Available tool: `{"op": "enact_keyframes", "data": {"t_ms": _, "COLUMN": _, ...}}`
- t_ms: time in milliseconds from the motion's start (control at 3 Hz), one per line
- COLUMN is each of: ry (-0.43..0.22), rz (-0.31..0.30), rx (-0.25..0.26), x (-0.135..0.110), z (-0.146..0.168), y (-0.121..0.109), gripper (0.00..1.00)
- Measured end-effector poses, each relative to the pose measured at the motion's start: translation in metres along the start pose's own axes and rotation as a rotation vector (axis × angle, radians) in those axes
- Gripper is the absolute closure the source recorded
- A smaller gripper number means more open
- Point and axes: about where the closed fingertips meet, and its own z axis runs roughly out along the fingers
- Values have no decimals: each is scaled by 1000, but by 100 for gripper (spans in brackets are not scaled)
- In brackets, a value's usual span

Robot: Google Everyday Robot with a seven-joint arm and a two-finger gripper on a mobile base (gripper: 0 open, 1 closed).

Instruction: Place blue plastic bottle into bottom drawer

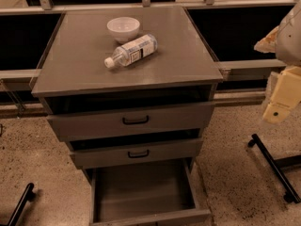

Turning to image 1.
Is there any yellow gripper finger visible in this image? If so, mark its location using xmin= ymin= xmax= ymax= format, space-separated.
xmin=262 ymin=66 xmax=301 ymax=123
xmin=254 ymin=26 xmax=278 ymax=53

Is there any clear plastic water bottle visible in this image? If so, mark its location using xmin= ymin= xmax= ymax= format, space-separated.
xmin=104 ymin=34 xmax=158 ymax=69

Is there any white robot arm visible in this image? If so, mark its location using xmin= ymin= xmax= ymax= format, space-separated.
xmin=254 ymin=0 xmax=301 ymax=123

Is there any grey middle drawer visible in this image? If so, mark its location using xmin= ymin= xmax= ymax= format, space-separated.
xmin=71 ymin=138 xmax=202 ymax=170

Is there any grey drawer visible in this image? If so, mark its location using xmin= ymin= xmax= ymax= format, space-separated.
xmin=89 ymin=159 xmax=210 ymax=226
xmin=47 ymin=102 xmax=214 ymax=141
xmin=71 ymin=138 xmax=202 ymax=170

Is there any grey drawer cabinet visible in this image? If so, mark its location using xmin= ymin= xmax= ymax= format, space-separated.
xmin=31 ymin=5 xmax=224 ymax=226

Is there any grey bottom drawer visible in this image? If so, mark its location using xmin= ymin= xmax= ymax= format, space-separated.
xmin=89 ymin=159 xmax=210 ymax=226

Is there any grey top drawer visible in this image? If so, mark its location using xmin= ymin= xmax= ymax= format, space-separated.
xmin=47 ymin=102 xmax=214 ymax=141

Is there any black right base leg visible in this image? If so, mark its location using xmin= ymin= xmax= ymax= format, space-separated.
xmin=247 ymin=134 xmax=301 ymax=203

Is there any black base leg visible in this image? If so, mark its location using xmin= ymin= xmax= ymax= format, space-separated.
xmin=7 ymin=183 xmax=35 ymax=226
xmin=247 ymin=134 xmax=301 ymax=203

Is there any white bowl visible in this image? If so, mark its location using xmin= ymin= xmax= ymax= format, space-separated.
xmin=106 ymin=17 xmax=140 ymax=44

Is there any black left base leg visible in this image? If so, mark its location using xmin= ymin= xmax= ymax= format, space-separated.
xmin=7 ymin=183 xmax=35 ymax=226

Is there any metal railing frame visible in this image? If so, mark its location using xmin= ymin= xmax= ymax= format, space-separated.
xmin=0 ymin=0 xmax=299 ymax=117

